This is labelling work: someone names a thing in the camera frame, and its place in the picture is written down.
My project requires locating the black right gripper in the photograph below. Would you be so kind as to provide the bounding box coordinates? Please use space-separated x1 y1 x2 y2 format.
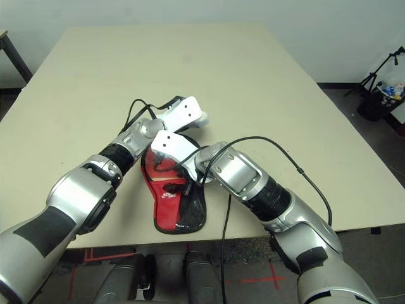
163 163 199 195

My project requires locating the red and black paddle case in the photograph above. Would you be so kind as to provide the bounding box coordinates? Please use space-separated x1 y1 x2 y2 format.
140 132 208 235

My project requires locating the grey right robot leg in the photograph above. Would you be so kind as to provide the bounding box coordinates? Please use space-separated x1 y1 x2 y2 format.
183 249 229 304

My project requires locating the grey robot leg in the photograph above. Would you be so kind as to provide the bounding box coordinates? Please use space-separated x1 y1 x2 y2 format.
183 249 229 304
94 252 159 304

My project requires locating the grey left robot leg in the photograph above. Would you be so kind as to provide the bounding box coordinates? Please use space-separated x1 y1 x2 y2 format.
94 252 159 304

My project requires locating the black bin with clutter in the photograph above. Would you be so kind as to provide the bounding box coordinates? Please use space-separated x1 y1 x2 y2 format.
356 80 405 122

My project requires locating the black tripod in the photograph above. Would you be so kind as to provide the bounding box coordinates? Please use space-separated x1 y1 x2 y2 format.
344 46 405 98

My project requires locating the white panel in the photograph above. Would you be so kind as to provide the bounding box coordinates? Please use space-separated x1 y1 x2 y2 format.
390 105 405 138

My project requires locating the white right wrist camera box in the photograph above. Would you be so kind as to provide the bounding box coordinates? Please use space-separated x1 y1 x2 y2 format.
150 129 204 183

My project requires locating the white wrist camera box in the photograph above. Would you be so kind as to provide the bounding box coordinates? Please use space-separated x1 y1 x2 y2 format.
156 96 210 134
150 129 204 183

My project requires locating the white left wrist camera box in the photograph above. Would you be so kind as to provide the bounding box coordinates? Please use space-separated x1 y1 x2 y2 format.
156 96 210 134

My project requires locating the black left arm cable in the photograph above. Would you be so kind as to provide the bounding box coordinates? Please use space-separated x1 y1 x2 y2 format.
121 95 185 134

